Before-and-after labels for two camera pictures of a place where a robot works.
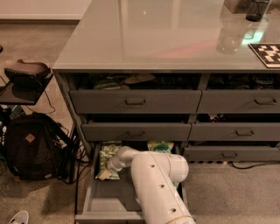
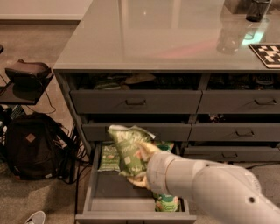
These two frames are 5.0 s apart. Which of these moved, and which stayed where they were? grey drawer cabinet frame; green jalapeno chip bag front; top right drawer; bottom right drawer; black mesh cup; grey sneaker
Moved: green jalapeno chip bag front; grey sneaker
Stayed: top right drawer; bottom right drawer; grey drawer cabinet frame; black mesh cup
